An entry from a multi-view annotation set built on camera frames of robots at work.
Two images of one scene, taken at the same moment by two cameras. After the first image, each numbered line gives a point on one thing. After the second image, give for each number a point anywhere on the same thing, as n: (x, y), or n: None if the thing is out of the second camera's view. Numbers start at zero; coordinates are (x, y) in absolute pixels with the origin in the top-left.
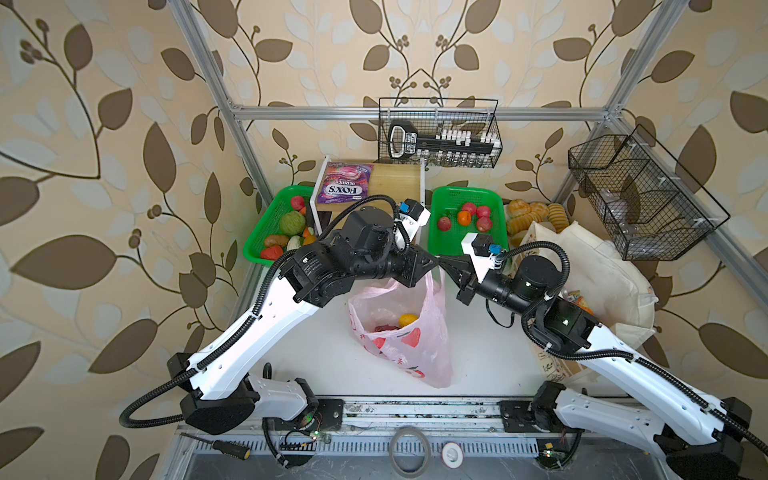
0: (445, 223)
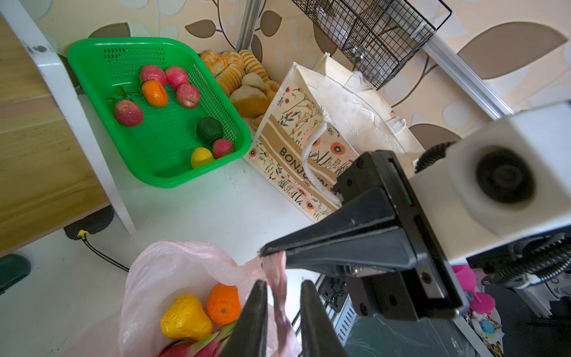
0: (128, 113)
